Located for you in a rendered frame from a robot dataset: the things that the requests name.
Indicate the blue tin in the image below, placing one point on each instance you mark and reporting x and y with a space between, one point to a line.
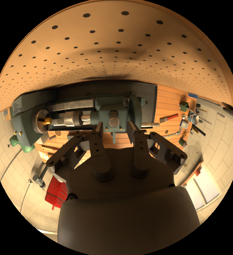
193 119

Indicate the silver drill chuck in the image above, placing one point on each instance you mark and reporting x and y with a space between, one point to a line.
71 119

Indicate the grey wrench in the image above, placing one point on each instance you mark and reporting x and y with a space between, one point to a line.
173 133

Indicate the white window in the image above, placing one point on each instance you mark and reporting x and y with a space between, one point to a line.
205 189

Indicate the grey clamp knob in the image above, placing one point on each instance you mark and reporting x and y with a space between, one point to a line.
113 120

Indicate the tan pegboard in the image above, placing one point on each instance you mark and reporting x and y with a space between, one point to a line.
108 49

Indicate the dark ruler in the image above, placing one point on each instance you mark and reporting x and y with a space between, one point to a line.
199 130

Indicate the silver lathe chuck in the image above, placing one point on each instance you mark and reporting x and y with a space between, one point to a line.
37 121

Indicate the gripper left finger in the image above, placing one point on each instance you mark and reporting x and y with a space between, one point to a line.
97 147

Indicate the brass bush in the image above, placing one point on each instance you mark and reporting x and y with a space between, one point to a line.
48 120

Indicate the small blue-grey box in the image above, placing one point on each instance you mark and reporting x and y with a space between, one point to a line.
183 124

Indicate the grey-green handwheel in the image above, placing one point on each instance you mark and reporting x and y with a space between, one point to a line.
135 108

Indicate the grey-green lever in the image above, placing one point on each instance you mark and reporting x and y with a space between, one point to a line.
114 138

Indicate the green motor housing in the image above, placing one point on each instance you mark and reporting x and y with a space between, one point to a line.
18 144

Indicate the grey-green tailstock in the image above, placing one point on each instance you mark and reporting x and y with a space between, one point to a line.
103 114

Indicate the red toolbox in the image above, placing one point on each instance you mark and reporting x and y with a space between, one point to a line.
55 196

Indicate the grey-green lathe body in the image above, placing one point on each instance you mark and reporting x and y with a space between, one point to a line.
23 119

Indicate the blue block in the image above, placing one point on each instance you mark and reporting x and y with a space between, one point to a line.
192 95

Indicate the white box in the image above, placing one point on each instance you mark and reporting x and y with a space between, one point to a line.
42 138

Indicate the silver tailstock quill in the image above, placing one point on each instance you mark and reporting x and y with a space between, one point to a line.
86 118

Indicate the green tin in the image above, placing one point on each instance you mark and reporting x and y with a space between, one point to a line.
182 142

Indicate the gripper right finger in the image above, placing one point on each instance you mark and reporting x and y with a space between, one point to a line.
141 147

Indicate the green box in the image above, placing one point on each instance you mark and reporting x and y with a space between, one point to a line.
183 106

